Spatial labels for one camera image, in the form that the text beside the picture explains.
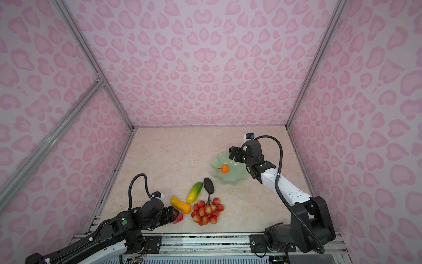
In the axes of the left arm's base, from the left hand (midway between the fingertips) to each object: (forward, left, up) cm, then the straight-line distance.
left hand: (176, 213), depth 78 cm
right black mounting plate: (-13, -37, -4) cm, 40 cm away
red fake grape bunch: (-1, -13, +2) cm, 13 cm away
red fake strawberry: (-2, -2, -1) cm, 3 cm away
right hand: (+27, -30, +13) cm, 43 cm away
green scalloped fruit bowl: (+22, -32, -4) cm, 39 cm away
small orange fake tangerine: (+24, -24, -2) cm, 34 cm away
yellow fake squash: (+4, -2, -2) cm, 4 cm away
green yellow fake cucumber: (+11, -8, -1) cm, 13 cm away
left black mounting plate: (-12, +9, -4) cm, 15 cm away
